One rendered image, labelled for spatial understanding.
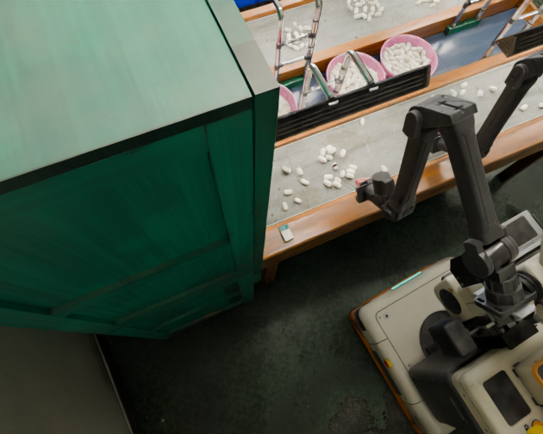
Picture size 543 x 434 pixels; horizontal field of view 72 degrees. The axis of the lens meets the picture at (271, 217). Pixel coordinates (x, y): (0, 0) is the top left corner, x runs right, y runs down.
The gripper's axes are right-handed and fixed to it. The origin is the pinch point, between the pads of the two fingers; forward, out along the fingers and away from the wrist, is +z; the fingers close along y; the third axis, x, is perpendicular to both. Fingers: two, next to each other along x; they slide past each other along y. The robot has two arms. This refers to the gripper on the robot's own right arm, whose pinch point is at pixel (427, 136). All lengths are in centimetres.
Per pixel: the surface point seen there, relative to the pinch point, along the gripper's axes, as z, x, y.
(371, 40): 42, -35, -2
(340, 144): 10.5, -5.8, 35.7
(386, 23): 50, -39, -16
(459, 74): 16.7, -14.7, -31.0
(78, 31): -74, -71, 106
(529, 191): 23, 79, -97
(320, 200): -5, 7, 55
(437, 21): 41, -34, -38
